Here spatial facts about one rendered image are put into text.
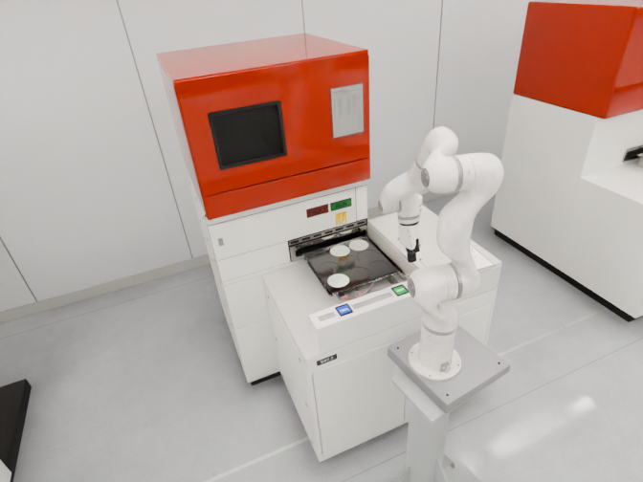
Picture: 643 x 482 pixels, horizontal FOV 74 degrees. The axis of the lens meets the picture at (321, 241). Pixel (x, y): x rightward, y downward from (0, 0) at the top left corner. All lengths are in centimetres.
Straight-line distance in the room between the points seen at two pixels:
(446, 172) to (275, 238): 115
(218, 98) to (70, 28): 164
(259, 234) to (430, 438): 116
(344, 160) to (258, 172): 41
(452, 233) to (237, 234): 110
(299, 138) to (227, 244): 61
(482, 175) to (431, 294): 40
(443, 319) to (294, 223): 96
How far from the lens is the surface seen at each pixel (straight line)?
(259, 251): 214
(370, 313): 175
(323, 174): 201
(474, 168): 122
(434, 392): 161
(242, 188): 191
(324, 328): 169
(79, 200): 355
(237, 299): 227
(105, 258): 377
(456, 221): 128
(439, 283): 139
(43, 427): 314
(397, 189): 153
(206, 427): 270
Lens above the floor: 213
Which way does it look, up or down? 33 degrees down
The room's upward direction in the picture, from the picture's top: 5 degrees counter-clockwise
